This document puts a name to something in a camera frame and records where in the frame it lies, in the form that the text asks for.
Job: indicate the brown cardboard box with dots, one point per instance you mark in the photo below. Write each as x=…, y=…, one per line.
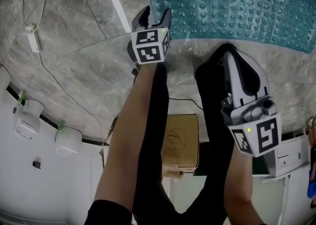
x=180, y=140

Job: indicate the white power strip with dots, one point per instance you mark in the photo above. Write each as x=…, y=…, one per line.
x=33, y=39

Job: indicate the small black plug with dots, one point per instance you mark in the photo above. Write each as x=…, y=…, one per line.
x=36, y=164

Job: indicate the person's left forearm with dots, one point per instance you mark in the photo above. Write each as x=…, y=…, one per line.
x=128, y=125

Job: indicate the grey marble floor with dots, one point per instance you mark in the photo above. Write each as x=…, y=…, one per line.
x=81, y=71

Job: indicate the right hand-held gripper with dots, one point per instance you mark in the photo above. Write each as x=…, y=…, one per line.
x=259, y=132

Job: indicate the person's right forearm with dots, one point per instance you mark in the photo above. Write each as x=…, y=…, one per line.
x=238, y=189

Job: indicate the white wall device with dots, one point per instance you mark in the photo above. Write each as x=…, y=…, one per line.
x=69, y=142
x=28, y=120

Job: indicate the green clip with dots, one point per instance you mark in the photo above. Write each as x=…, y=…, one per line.
x=21, y=98

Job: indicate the white plastic box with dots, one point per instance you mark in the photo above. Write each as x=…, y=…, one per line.
x=293, y=157

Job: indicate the person's black sleeve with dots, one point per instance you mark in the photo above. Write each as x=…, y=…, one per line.
x=106, y=214

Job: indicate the white flat strip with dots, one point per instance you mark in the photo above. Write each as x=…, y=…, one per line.
x=121, y=14

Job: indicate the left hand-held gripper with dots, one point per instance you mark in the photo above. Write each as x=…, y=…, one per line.
x=148, y=46

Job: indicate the teal bubble bath mat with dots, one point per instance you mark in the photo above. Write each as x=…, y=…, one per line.
x=222, y=4

